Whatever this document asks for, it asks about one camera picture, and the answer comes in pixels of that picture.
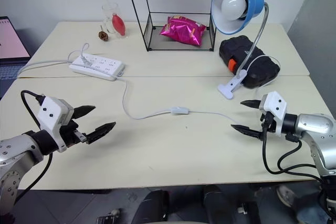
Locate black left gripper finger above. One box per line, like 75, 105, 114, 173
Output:
85, 121, 117, 145
71, 105, 96, 121

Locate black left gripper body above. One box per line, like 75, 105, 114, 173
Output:
61, 120, 89, 148

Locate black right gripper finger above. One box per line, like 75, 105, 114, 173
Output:
239, 99, 262, 110
230, 124, 264, 141

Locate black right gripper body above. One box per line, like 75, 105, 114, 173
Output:
259, 112, 277, 141

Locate white plug with cable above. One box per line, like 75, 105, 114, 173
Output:
79, 54, 91, 68

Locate white power strip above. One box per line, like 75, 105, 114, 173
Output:
68, 52, 126, 82

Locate black tool case orange latch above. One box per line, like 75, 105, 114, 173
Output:
219, 34, 281, 89

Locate grey sneaker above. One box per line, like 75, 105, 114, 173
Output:
276, 185, 298, 208

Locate black chair caster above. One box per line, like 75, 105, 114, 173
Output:
96, 208, 123, 224

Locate red rubber bulb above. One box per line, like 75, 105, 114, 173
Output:
111, 12, 127, 37

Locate pink foil snack bag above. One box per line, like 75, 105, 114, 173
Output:
160, 15, 208, 48

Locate clear drinking glass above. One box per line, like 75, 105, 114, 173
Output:
101, 2, 120, 35

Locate white round light bulb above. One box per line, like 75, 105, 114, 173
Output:
220, 0, 247, 21

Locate laptop with pink screen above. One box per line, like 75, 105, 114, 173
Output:
0, 16, 32, 99

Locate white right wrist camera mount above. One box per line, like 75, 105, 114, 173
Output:
259, 91, 288, 137

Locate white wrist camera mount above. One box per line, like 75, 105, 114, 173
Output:
259, 91, 288, 137
36, 96, 75, 153

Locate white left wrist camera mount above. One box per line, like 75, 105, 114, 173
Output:
36, 96, 75, 153

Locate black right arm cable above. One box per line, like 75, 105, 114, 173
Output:
261, 126, 325, 183

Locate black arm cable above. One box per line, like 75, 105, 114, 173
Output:
15, 90, 53, 204
261, 126, 325, 183

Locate white cable with switch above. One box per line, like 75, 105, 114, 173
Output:
68, 42, 278, 128

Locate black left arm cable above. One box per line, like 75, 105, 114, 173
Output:
15, 90, 53, 204

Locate grey power strip cable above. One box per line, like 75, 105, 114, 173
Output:
17, 59, 73, 78

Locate white inline cord switch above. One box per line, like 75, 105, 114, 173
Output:
170, 106, 191, 115

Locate black wire frame rack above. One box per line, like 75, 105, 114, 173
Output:
123, 0, 225, 52

